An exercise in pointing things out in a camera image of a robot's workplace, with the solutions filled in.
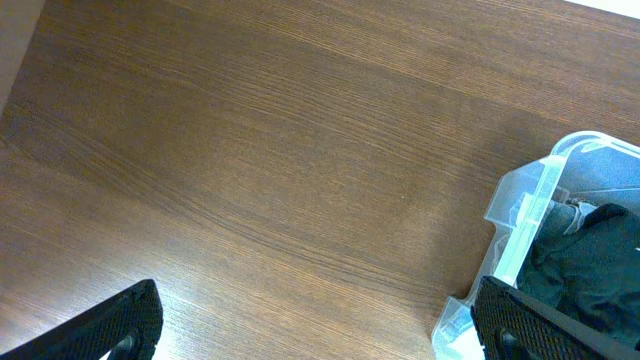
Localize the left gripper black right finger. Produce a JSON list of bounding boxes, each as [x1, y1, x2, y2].
[[471, 276, 639, 360]]

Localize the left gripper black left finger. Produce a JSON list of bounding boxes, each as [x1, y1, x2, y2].
[[1, 279, 163, 360]]

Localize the black garment with white logo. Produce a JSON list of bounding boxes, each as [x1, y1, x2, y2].
[[516, 203, 639, 350]]

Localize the light grey-blue jeans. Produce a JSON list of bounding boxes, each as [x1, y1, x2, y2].
[[538, 198, 598, 238]]

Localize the clear plastic storage bin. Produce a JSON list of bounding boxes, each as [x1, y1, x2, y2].
[[431, 131, 639, 360]]

